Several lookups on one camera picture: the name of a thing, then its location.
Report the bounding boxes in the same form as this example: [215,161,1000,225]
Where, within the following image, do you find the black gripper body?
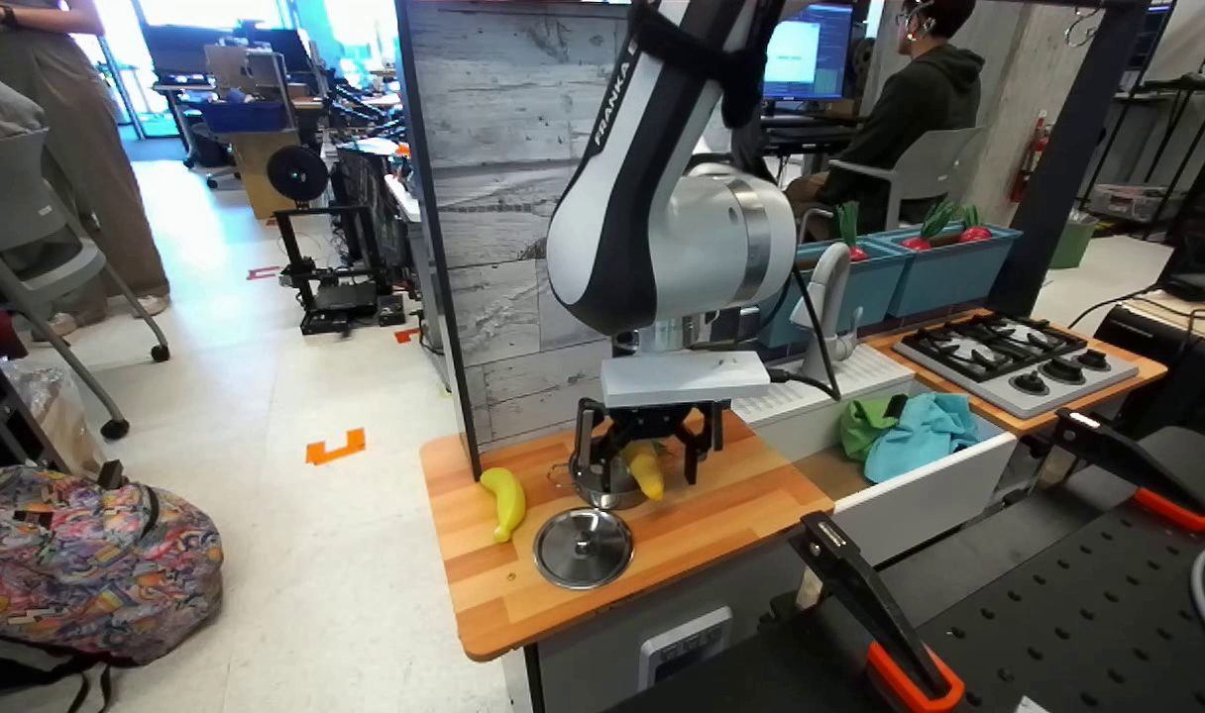
[584,391,732,450]

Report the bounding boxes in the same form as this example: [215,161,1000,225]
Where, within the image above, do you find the yellow banana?
[623,441,675,507]

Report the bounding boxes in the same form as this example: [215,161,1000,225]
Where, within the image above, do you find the wooden counter board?
[416,408,837,666]

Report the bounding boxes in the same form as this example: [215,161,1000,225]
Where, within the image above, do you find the yellow banana plush toy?
[477,463,532,546]

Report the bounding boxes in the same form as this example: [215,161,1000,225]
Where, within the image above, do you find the grey toy faucet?
[799,239,870,389]

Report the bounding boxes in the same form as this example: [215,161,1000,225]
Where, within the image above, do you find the grey counter cabinet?
[518,528,843,713]

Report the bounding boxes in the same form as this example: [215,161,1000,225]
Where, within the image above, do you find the white toy sink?
[732,343,1021,571]

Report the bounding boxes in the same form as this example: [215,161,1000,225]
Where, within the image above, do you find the red radish toy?
[902,192,993,253]
[831,198,870,266]

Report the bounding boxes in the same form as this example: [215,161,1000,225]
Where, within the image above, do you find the grey toy stove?
[896,311,1147,422]

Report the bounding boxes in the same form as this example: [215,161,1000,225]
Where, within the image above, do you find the wooden stove counter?
[864,305,1172,441]

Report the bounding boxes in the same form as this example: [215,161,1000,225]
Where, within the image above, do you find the steel pot lid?
[532,504,639,595]

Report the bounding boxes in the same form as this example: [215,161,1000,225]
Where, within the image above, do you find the green cloth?
[831,391,902,467]

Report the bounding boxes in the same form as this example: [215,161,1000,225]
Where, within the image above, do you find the teal cloth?
[860,389,987,487]

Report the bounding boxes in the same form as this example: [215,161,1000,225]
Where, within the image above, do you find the marble backsplash panel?
[397,0,644,458]

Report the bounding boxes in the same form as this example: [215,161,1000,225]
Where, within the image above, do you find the black 3D printer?
[272,192,408,336]

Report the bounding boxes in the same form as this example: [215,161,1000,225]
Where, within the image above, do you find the white plastic chair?
[823,122,980,233]

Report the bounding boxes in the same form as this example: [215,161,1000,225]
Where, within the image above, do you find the computer monitor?
[758,0,855,112]

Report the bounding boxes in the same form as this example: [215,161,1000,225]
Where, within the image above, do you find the seated person dark hoodie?
[786,0,989,233]

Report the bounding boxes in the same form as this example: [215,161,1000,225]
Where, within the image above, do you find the black filament spool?
[265,140,334,204]

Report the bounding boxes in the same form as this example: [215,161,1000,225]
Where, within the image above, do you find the black pillar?
[989,0,1152,322]

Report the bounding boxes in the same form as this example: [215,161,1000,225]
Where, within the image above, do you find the colourful patterned backpack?
[0,458,226,678]

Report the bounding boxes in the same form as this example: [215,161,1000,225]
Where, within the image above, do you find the black office chair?
[1158,149,1205,310]

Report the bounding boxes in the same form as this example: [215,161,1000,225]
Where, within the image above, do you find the standing person beige trousers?
[0,0,175,322]

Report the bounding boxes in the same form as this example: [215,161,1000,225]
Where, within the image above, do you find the grey office chair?
[0,64,179,446]

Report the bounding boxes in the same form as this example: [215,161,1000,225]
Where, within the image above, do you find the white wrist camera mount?
[600,343,773,413]

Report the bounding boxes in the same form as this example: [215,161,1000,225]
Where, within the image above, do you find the black clamp orange handle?
[787,512,970,713]
[1042,408,1205,540]

